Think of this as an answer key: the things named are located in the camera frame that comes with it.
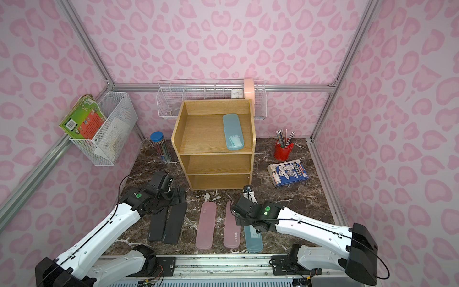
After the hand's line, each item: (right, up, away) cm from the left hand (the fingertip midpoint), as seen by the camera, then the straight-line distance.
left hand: (179, 193), depth 80 cm
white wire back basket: (-9, +50, +14) cm, 53 cm away
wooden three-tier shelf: (+17, +23, -4) cm, 29 cm away
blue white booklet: (+53, +7, +21) cm, 58 cm away
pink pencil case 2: (+24, -18, +1) cm, 30 cm away
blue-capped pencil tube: (-16, +26, +15) cm, 34 cm away
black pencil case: (-4, -14, +6) cm, 15 cm away
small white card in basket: (+26, +48, +12) cm, 56 cm away
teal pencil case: (+24, +27, -1) cm, 36 cm away
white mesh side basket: (-33, +36, +11) cm, 49 cm away
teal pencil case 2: (+33, -20, -1) cm, 39 cm away
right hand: (+29, -8, -3) cm, 31 cm away
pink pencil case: (+11, -16, +4) cm, 20 cm away
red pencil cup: (+53, +18, +26) cm, 61 cm away
